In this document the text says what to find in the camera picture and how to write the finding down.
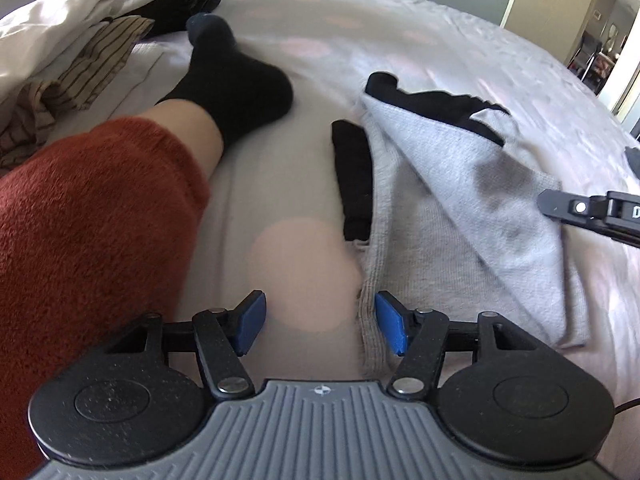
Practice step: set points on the pink dotted bed sheet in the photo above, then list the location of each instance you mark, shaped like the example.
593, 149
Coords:
275, 220

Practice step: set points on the striped brown garment pile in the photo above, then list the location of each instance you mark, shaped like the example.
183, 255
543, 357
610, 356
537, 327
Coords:
58, 56

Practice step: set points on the dark grey crumpled garment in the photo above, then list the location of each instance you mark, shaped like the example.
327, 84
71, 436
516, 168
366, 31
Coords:
633, 159

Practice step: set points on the person's left leg black sock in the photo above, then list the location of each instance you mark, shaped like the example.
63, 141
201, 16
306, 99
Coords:
99, 228

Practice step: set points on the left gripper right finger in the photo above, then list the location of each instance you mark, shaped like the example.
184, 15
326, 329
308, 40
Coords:
419, 338

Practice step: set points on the cream bedroom door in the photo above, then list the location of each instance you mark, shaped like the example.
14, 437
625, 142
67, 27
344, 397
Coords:
554, 25

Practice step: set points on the grey black raglan shirt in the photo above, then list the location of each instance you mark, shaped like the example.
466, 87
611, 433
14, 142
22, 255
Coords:
439, 197

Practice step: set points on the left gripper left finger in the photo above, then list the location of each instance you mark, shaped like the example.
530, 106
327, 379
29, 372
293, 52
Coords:
221, 338

